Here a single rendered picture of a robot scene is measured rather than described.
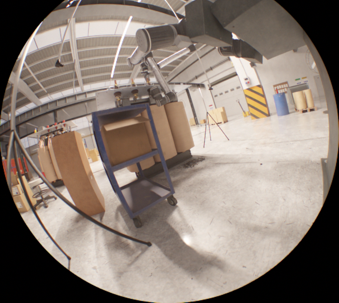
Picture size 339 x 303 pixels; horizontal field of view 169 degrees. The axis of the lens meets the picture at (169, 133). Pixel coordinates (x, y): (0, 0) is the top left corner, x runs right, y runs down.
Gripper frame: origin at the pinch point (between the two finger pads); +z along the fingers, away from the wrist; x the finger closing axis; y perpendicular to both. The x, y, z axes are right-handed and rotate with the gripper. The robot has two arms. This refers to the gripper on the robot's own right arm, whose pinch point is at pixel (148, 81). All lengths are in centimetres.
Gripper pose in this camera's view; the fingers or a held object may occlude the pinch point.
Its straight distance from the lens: 196.7
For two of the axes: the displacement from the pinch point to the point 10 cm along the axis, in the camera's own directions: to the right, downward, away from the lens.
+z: 2.7, 9.6, 0.5
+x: -4.9, 0.9, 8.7
